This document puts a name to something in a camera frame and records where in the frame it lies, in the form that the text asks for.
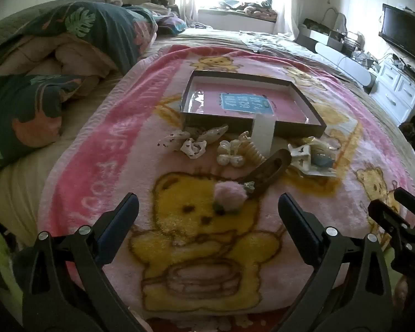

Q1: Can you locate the brown hair clip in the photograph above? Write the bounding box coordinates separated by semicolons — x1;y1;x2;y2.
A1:
241;149;293;202

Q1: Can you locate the pink bear printed blanket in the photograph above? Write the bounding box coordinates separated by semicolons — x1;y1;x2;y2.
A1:
37;44;415;326

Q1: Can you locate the dark leaf print quilt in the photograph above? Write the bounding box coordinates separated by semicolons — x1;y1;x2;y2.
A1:
0;1;159;171

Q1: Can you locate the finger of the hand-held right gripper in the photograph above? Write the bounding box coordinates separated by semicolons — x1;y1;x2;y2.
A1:
367;201;415;274
393;187;415;217

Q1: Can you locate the blue round hair accessory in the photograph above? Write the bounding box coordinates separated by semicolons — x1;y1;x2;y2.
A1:
312;152;333;168

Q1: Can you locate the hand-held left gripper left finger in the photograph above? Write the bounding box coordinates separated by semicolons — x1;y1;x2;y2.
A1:
22;193;149;332

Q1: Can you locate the white drawer cabinet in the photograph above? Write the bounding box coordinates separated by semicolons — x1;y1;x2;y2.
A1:
368;57;415;126

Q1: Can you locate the dark shallow cardboard box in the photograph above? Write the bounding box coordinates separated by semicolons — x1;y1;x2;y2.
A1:
179;70;327;138

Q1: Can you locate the translucent white rectangular clip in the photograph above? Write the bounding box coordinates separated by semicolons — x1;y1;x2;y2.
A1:
250;114;276;157

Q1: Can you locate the white claw hair clip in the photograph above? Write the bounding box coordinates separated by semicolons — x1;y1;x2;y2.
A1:
288;143;312;174

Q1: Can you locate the beige spiral hair tie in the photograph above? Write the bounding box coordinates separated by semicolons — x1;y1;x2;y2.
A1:
239;131;266;165

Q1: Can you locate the clear plastic sheet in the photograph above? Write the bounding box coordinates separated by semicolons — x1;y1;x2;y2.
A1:
240;29;319;56

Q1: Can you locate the white long rounded box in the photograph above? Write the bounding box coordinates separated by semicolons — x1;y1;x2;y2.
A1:
315;41;376;95

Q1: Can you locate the black flat television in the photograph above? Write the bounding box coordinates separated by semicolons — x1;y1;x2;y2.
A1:
378;3;415;67

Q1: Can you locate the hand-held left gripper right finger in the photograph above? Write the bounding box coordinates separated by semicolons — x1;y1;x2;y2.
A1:
273;193;393;332

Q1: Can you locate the pink pompom hair clip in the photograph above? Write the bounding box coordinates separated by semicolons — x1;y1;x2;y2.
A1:
212;180;256;215

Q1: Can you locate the pile of clothes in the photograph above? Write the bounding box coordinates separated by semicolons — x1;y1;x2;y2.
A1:
138;0;188;36

